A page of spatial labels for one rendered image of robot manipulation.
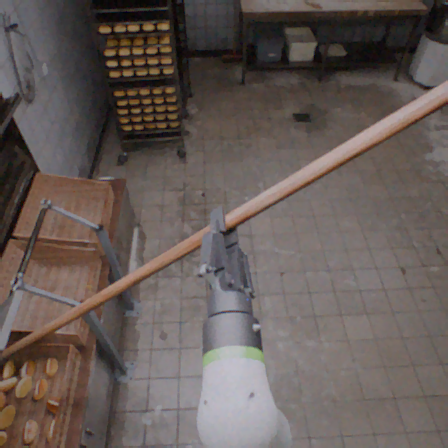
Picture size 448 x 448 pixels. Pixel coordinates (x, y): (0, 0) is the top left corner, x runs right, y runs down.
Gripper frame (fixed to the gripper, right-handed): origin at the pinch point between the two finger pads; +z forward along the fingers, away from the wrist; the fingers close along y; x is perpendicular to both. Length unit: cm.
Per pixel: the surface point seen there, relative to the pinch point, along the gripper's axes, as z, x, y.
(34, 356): 30, -161, 37
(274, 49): 431, -32, 172
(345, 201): 193, -30, 229
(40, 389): 12, -153, 41
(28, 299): 66, -173, 29
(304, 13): 415, 21, 154
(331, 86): 407, 1, 253
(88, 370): 23, -142, 59
